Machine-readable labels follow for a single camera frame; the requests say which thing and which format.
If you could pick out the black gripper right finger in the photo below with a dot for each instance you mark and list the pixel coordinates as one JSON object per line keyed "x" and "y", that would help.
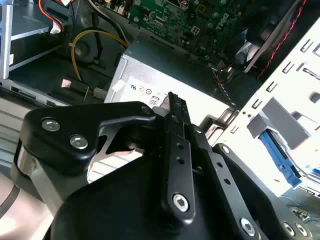
{"x": 225, "y": 172}

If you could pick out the hard disk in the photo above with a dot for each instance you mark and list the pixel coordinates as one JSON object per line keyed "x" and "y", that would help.
{"x": 277, "y": 152}

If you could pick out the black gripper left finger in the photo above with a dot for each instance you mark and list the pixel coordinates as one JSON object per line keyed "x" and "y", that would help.
{"x": 75, "y": 120}

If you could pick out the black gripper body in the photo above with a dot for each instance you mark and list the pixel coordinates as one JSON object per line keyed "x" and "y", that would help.
{"x": 120, "y": 207}

